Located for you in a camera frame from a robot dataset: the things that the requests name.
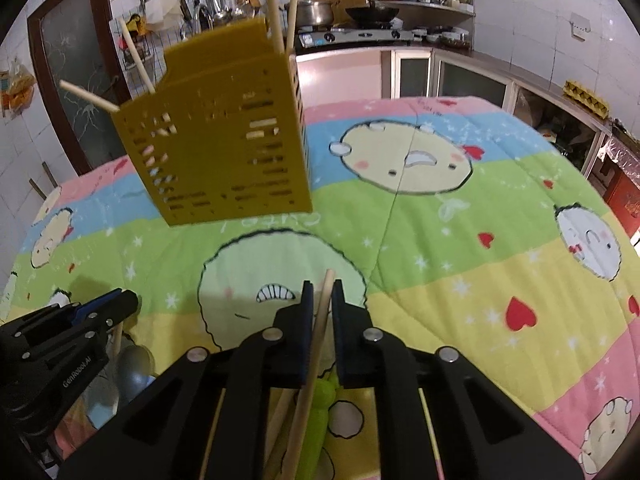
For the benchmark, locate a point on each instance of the grey spoon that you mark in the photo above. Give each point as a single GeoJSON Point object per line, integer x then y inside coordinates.
{"type": "Point", "coordinates": [134, 371]}

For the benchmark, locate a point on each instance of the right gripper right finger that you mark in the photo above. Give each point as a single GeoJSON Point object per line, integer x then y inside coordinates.
{"type": "Point", "coordinates": [438, 415]}

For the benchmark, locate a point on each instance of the yellow perforated utensil holder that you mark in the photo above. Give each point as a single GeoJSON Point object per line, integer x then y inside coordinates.
{"type": "Point", "coordinates": [222, 136]}

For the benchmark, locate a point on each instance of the green handled fork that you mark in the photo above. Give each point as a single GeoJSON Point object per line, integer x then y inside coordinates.
{"type": "Point", "coordinates": [325, 390]}

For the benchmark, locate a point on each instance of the thin bamboo chopstick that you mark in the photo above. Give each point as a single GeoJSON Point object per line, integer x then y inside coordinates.
{"type": "Point", "coordinates": [280, 416]}

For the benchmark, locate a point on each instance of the dark brown glass door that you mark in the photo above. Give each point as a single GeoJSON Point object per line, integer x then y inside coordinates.
{"type": "Point", "coordinates": [71, 40]}

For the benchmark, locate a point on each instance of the yellow egg tray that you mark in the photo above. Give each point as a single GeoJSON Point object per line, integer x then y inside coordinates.
{"type": "Point", "coordinates": [587, 98]}

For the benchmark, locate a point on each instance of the white wall switch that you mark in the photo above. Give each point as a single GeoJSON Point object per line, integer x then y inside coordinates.
{"type": "Point", "coordinates": [580, 27]}

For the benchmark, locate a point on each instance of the wooden sticks against wall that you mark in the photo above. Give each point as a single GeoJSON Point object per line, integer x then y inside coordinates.
{"type": "Point", "coordinates": [44, 183]}

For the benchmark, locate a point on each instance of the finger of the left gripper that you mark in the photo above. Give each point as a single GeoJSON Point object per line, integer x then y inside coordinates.
{"type": "Point", "coordinates": [106, 311]}

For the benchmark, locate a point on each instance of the orange plastic bag on wall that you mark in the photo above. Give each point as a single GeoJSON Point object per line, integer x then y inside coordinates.
{"type": "Point", "coordinates": [17, 88]}

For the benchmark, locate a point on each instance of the black wok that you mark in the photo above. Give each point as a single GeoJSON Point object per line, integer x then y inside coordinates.
{"type": "Point", "coordinates": [372, 16]}

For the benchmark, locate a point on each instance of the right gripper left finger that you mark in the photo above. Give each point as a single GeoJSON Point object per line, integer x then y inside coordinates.
{"type": "Point", "coordinates": [206, 416]}

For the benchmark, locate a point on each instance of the kitchen counter cabinets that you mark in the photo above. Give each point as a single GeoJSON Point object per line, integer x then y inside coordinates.
{"type": "Point", "coordinates": [333, 76]}

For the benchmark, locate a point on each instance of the stainless steel pot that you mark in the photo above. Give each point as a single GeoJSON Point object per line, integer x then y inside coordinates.
{"type": "Point", "coordinates": [314, 14]}

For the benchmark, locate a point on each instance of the colourful cartoon quilt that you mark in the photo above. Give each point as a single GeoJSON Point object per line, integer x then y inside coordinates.
{"type": "Point", "coordinates": [450, 221]}

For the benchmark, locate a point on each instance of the gas stove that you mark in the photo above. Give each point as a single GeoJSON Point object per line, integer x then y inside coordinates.
{"type": "Point", "coordinates": [349, 37]}

